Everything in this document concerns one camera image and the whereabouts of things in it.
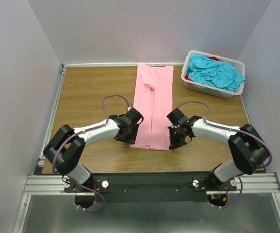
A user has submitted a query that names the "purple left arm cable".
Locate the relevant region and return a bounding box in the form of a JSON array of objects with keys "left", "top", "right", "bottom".
[{"left": 51, "top": 94, "right": 131, "bottom": 213}]

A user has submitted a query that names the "red t shirt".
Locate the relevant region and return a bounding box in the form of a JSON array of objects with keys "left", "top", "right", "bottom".
[{"left": 184, "top": 55, "right": 224, "bottom": 83}]

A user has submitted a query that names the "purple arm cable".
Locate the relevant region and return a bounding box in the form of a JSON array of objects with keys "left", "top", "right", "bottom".
[
  {"left": 51, "top": 94, "right": 131, "bottom": 213},
  {"left": 175, "top": 100, "right": 273, "bottom": 209}
]

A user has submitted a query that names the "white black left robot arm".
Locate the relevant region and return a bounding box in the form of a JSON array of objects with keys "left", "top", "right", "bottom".
[{"left": 43, "top": 107, "right": 144, "bottom": 192}]

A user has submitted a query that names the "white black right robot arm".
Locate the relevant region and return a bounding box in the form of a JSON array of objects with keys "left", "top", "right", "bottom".
[{"left": 167, "top": 108, "right": 272, "bottom": 190}]

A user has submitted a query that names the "pink t shirt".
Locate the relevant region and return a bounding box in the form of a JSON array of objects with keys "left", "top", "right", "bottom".
[{"left": 130, "top": 63, "right": 174, "bottom": 150}]

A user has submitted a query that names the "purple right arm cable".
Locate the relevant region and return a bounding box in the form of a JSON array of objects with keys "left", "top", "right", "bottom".
[{"left": 175, "top": 100, "right": 273, "bottom": 209}]

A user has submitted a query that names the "aluminium front frame rail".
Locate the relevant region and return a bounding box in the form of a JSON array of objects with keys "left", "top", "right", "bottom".
[{"left": 23, "top": 173, "right": 280, "bottom": 195}]

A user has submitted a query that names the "turquoise t shirt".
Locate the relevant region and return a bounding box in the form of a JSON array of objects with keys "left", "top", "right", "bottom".
[{"left": 186, "top": 55, "right": 246, "bottom": 92}]

